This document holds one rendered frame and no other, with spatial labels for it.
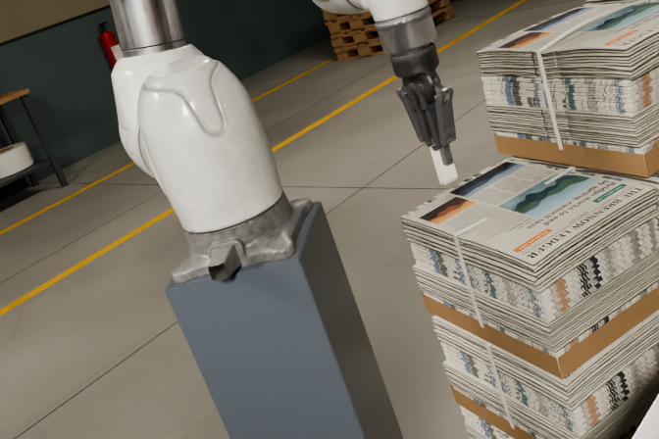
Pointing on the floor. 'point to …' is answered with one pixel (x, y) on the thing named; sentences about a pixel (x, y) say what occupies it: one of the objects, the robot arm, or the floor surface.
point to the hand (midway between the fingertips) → (443, 163)
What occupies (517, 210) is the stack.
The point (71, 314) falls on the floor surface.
